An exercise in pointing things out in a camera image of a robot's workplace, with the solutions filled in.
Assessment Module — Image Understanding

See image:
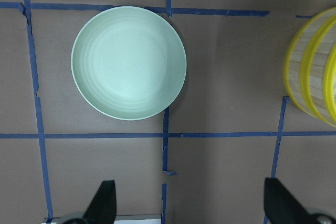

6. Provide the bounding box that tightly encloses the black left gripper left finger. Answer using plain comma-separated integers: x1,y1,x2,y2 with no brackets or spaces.
83,180,117,224

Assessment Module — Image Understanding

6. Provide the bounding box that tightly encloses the light green bowl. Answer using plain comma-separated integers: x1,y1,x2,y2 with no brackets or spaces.
71,6,187,121

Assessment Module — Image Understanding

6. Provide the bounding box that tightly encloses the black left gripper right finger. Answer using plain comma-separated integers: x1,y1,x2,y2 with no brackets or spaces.
264,178,319,224

